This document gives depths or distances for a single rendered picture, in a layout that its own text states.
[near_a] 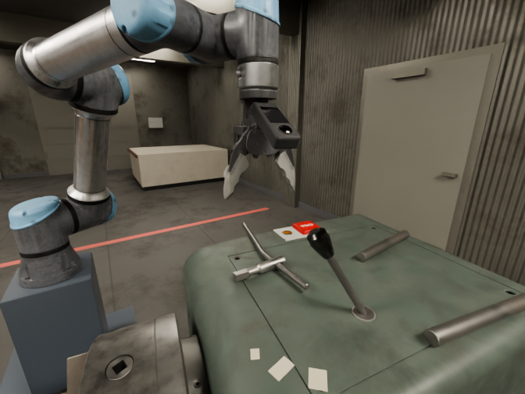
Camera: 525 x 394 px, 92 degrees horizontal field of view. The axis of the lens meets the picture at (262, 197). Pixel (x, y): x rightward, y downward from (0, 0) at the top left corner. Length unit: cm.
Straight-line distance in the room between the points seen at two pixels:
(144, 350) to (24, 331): 61
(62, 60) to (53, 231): 49
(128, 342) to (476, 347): 50
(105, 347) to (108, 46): 46
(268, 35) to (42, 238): 78
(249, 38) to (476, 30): 292
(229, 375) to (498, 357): 37
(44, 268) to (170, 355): 60
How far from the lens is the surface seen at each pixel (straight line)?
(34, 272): 97
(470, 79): 315
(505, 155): 309
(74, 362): 56
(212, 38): 52
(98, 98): 81
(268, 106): 48
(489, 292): 64
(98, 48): 55
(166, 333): 47
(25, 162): 984
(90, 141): 87
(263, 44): 49
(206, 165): 666
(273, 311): 45
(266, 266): 52
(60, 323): 102
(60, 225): 94
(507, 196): 312
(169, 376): 43
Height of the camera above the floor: 155
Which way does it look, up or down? 17 degrees down
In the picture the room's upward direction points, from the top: straight up
